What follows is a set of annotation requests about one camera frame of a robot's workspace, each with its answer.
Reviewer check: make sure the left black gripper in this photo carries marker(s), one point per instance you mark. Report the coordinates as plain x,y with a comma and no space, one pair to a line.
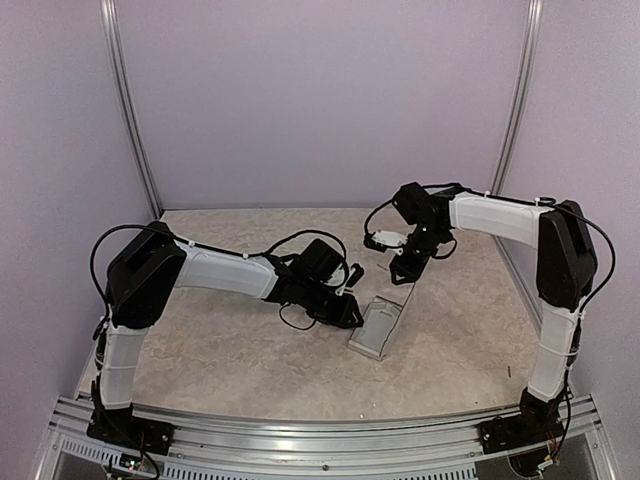
346,313

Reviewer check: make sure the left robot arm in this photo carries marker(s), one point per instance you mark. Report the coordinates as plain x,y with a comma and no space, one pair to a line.
142,277

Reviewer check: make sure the front aluminium rail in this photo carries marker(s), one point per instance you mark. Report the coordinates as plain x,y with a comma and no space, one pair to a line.
217,447

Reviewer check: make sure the aluminium frame post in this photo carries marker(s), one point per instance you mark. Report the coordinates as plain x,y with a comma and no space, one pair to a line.
519,98
115,49

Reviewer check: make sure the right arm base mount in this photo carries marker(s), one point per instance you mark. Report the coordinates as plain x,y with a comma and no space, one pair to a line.
507,433

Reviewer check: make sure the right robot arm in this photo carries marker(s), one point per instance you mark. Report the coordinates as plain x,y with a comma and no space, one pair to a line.
566,263

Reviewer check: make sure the white paper box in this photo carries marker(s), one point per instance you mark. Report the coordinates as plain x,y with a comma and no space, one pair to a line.
382,318

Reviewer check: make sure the right aluminium frame post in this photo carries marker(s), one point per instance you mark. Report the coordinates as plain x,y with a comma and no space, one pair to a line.
519,98

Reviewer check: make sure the left aluminium frame post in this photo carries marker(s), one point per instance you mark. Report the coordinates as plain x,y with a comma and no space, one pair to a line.
115,49

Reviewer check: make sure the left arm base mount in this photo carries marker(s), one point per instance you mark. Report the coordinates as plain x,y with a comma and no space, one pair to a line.
145,435

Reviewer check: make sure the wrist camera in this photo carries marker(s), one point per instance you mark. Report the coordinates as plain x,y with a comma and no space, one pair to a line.
382,240
356,273

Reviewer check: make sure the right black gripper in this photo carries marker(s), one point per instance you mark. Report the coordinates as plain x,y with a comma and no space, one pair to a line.
401,267

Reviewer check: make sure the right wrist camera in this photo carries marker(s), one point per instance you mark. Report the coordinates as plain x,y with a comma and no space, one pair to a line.
382,240

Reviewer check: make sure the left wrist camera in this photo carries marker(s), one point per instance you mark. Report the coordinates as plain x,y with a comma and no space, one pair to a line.
356,273

